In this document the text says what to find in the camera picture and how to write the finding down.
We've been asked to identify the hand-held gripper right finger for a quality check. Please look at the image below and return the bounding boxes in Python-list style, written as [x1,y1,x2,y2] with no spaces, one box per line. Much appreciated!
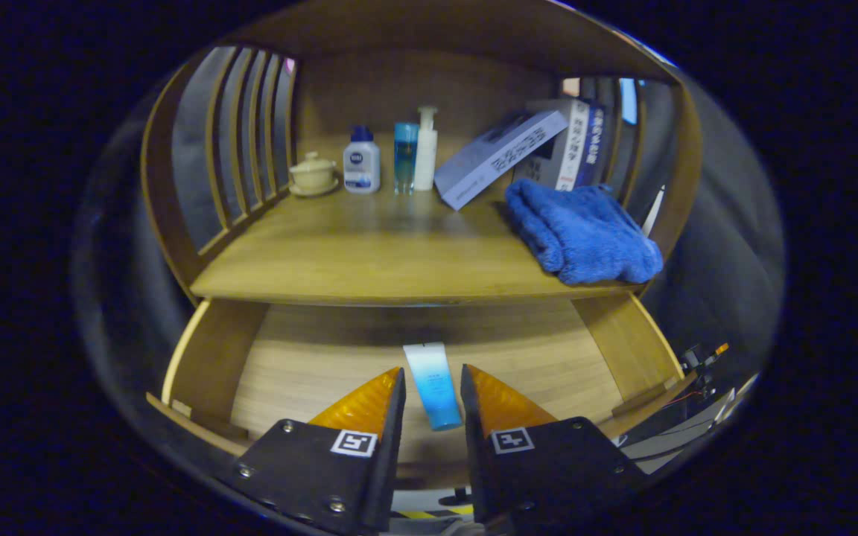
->
[461,364,647,526]

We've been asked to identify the dark blue book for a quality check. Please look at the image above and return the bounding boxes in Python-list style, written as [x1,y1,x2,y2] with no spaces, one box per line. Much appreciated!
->
[574,103,608,188]

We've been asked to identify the blue towel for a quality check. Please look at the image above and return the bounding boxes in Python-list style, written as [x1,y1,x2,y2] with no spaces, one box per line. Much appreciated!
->
[503,179,664,287]

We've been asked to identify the wooden drawer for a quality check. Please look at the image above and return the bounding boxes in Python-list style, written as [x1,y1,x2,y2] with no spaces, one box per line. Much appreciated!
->
[146,294,698,507]

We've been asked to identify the blue white tube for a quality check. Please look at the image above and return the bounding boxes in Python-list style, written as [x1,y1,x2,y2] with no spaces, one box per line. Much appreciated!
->
[402,342,464,432]

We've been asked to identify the beige lidded teacup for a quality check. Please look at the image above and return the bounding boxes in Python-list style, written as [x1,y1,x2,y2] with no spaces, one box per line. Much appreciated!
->
[289,151,340,197]

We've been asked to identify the white bottle blue cap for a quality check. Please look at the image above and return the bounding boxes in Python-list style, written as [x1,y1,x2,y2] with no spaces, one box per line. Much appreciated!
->
[343,125,381,195]

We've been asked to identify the black backdrop cloth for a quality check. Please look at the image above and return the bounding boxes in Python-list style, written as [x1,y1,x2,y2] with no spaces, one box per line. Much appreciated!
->
[75,45,784,477]

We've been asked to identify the clear blue bottle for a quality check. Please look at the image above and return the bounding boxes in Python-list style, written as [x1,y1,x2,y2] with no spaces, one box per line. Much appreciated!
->
[393,122,420,196]

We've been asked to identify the wooden cabinet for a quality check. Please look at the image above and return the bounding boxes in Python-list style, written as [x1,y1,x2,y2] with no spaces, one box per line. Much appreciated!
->
[140,0,702,306]

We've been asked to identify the wooden countertop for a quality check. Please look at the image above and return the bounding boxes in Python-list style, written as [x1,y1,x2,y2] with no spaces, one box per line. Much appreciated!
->
[191,175,653,306]

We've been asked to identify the white book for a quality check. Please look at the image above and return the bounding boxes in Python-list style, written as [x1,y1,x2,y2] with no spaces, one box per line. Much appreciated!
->
[515,98,594,192]

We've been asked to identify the black device orange tip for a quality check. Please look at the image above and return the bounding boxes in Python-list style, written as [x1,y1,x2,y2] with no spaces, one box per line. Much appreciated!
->
[679,342,731,395]

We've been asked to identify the white pump bottle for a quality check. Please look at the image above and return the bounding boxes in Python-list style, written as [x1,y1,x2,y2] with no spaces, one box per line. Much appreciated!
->
[414,106,439,191]

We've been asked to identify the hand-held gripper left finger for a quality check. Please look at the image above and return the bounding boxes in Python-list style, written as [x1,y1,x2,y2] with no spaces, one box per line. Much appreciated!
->
[229,366,407,534]

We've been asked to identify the grey book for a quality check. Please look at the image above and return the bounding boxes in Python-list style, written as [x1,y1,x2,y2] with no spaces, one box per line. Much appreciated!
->
[433,110,570,211]

